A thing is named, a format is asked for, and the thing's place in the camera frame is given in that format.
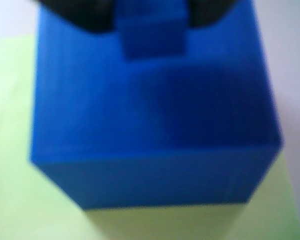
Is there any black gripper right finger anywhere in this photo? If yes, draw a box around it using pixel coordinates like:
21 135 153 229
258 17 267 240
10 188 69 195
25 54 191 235
187 0 235 27

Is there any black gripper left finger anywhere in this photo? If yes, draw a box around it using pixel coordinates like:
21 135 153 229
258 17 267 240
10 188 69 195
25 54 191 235
36 0 118 33

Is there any tiny blue cube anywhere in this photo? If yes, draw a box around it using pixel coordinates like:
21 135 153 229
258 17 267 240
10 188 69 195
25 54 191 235
114 0 190 62

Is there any large blue cube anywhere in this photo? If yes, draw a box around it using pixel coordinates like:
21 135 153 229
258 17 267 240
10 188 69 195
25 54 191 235
28 0 286 211

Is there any green paper square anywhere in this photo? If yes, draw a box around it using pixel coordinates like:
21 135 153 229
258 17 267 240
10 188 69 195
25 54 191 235
0 33 300 240

